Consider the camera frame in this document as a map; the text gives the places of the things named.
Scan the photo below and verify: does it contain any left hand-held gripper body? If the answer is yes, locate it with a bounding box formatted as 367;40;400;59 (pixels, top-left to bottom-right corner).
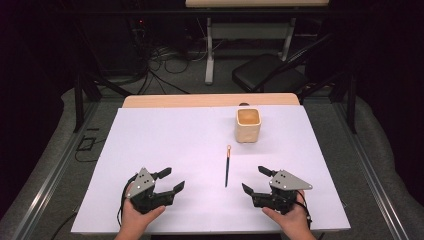
124;167;175;215

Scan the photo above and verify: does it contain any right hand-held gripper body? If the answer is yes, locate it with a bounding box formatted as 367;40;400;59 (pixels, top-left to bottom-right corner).
251;169;314;215

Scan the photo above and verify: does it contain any black pencil with orange eraser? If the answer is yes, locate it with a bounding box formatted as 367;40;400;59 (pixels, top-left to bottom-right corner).
224;144;232;189

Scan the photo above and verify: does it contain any beige square pen holder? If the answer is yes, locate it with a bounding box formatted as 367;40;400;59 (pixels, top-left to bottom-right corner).
234;107;263;144

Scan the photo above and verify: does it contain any person's left hand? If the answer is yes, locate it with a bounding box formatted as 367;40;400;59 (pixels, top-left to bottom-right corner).
114;194;167;240

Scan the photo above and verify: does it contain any person's right hand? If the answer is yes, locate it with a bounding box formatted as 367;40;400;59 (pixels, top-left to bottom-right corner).
261;192;316;240

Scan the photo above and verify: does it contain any white table sheet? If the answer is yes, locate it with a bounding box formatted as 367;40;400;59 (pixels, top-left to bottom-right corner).
70;105;352;235

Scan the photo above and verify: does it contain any wooden table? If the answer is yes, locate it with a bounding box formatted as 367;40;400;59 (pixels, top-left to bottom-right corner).
121;92;301;109

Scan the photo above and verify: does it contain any black folding chair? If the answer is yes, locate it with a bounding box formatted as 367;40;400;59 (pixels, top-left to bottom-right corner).
231;32;335;94

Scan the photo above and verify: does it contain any black metal stand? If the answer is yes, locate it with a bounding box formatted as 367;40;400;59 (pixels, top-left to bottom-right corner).
298;64;358;135
56;0;134;133

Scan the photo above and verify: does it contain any white-legged desk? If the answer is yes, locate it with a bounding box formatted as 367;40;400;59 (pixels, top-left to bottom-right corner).
184;0;331;86

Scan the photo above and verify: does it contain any left hand-held gripper cable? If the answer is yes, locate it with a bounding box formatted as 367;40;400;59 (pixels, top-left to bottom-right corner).
116;173;138;229

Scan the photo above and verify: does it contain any small black floor cable loop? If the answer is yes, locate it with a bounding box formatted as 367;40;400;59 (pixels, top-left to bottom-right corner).
74;127;108;164

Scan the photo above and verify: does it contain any aluminium floor rail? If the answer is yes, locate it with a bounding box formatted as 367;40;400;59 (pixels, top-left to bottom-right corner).
9;99;101;240
332;99;412;240

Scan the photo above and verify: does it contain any tangle of black floor cables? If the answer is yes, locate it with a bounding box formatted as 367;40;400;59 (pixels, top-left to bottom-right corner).
131;18;209;96

